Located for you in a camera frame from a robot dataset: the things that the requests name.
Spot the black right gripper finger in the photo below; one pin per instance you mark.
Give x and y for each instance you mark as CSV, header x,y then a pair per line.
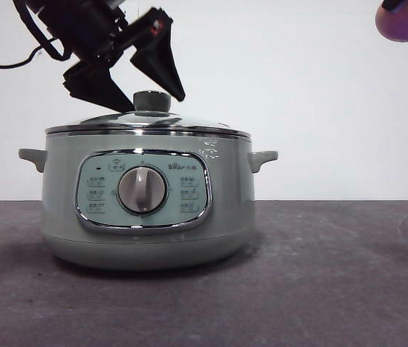
x,y
393,4

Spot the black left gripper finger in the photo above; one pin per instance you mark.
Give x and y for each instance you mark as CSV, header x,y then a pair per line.
x,y
162,61
99,86

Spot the brown egg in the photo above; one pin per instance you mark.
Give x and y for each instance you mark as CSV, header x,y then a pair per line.
x,y
406,25

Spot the glass lid with green knob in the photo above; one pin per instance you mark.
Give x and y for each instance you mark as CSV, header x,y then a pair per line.
x,y
151,103

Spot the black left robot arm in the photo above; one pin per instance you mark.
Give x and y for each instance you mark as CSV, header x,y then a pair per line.
x,y
81,25

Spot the sage green electric pot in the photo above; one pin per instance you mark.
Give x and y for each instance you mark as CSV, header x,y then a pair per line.
x,y
63,217

